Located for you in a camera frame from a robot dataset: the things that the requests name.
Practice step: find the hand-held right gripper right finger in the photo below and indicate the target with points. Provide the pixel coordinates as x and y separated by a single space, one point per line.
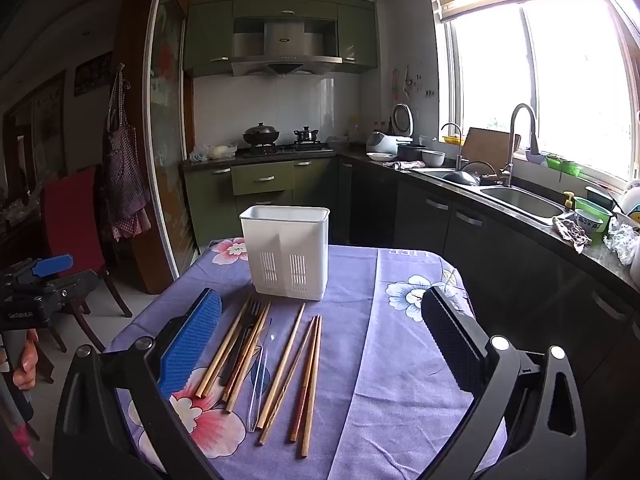
452 342

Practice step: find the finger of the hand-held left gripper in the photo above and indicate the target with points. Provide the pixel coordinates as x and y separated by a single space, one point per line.
75 287
52 265

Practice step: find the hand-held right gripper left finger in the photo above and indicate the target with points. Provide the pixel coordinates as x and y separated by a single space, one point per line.
192 342

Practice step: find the black fork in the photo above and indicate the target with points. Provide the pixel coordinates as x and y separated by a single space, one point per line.
240 345

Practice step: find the clear plastic utensil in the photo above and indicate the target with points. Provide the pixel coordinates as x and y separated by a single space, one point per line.
255 400

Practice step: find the bundle of wooden chopsticks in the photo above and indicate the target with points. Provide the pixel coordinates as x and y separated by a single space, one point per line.
283 370

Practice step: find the red-tipped wooden chopstick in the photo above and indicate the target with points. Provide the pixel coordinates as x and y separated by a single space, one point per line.
296 410

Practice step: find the white plastic utensil holder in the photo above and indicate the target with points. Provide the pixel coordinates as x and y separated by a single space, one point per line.
285 230

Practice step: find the person's left hand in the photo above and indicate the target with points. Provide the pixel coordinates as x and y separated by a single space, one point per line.
27 362

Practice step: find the red chair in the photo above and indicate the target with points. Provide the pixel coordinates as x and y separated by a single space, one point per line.
70 220

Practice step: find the purple floral tablecloth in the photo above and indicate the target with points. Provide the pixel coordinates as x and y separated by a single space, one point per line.
400 360

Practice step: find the dark lower cabinets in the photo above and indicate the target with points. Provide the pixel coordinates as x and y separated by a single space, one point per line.
500 260

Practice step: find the checkered apron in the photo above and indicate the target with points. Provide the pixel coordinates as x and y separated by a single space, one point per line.
122 170

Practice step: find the green lower cabinets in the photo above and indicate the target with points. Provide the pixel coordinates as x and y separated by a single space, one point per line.
210 200

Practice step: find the green cabinets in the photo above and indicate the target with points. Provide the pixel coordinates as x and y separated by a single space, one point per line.
210 200
207 35

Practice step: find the steel double sink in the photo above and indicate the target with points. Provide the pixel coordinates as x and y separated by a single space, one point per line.
525 201

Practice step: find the patterned dish rag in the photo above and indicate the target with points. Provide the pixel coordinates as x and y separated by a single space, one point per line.
572 234

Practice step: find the blue patterned bowl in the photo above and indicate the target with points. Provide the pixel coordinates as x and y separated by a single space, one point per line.
589 221

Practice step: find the crumpled dish cloth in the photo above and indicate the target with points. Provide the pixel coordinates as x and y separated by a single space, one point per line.
406 165

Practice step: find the yellow pump soap dispenser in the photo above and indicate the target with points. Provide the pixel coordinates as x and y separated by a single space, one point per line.
569 200

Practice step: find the grey bowl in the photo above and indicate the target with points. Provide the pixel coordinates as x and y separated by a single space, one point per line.
433 158

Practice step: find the white plastic bag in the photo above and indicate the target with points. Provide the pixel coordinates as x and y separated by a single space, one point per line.
215 152

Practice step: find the glass sliding door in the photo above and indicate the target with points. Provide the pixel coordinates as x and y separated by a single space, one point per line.
167 110

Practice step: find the black inner pot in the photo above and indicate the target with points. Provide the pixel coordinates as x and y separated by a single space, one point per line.
410 152

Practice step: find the small steel faucet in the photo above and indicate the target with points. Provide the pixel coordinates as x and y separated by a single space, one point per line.
458 147

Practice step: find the green plastic basket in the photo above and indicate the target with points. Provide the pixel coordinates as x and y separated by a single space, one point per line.
595 206

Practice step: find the white plate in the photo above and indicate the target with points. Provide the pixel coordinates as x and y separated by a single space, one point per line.
382 157

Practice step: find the wooden cutting board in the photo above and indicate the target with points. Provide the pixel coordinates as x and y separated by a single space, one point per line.
487 145

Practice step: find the yellow container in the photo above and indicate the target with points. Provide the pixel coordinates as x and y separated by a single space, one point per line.
452 139

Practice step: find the white rice cooker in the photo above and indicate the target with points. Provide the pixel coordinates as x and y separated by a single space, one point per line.
382 142

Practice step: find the gas stove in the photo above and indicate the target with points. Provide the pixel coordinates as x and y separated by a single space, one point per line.
285 149

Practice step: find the black wok with lid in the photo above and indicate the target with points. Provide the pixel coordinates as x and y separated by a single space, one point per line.
261 135

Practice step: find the tall steel faucet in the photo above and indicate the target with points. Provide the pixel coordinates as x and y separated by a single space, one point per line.
514 127

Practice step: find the small black pot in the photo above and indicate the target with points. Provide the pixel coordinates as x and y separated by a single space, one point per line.
306 136

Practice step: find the green upper cabinets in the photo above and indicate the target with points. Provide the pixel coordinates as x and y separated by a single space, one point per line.
207 35

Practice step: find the kitchen window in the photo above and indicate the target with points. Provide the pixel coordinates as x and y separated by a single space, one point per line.
575 85

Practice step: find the steel range hood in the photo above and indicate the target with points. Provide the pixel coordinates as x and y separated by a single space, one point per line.
285 40

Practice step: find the dark framed wall picture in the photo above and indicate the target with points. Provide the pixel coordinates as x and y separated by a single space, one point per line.
92 74

